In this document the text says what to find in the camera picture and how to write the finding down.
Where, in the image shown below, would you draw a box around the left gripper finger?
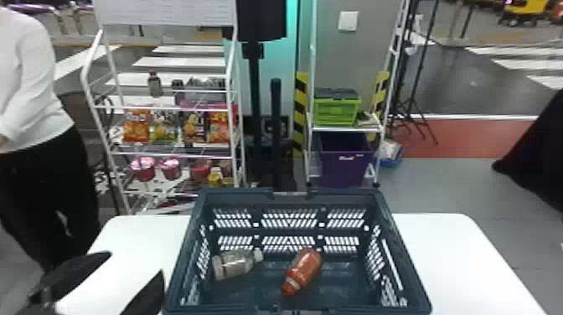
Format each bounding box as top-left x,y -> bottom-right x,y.
121,270 -> 167,315
28,250 -> 112,307

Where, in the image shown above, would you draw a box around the beige bottle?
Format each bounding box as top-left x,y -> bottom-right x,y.
211,247 -> 265,282

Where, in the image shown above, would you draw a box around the blue basket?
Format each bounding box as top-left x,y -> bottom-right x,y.
163,187 -> 433,315

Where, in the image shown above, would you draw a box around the orange bottle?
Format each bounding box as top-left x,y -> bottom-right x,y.
281,246 -> 323,297

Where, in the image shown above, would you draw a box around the orange snack packet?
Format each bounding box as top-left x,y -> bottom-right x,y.
121,108 -> 152,144

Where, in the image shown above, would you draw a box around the green snack packet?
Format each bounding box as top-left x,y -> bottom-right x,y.
150,110 -> 179,144

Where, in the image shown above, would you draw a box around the yellow snack packet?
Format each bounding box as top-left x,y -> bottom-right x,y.
180,110 -> 208,146

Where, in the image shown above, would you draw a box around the red snack packet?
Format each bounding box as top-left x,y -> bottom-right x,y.
206,109 -> 233,144

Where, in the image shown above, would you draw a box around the person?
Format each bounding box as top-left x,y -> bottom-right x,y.
0,6 -> 101,272

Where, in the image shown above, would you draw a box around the grey bottle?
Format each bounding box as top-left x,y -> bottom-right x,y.
147,70 -> 165,99

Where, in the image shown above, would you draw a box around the purple crate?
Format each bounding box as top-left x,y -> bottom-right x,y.
317,131 -> 375,189

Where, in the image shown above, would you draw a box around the green crate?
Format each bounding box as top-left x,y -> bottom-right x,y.
312,87 -> 363,128

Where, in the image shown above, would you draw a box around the white shelf trolley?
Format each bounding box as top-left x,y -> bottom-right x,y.
305,0 -> 413,187

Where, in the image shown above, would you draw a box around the black tripod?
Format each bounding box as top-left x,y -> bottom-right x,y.
390,0 -> 442,147

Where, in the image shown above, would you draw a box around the yellow cart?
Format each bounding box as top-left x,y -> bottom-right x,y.
498,0 -> 552,28

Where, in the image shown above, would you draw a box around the white wire rack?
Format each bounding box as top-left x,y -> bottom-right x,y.
80,0 -> 248,216

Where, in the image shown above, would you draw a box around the yellow black striped post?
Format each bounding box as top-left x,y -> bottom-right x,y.
292,70 -> 310,153
370,70 -> 391,121

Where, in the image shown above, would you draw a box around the white wall plate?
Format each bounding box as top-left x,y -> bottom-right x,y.
337,10 -> 360,34

